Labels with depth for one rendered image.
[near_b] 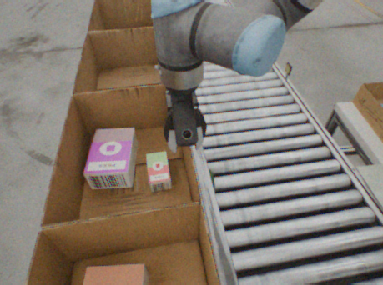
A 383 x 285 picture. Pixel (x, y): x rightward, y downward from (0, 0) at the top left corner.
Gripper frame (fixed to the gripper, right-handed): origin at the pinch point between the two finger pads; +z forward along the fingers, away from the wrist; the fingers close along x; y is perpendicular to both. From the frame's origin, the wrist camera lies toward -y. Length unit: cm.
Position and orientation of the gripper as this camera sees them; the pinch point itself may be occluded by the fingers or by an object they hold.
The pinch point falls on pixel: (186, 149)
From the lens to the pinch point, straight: 67.2
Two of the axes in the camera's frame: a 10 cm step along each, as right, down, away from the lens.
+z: 0.0, 6.8, 7.3
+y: -1.8, -7.2, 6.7
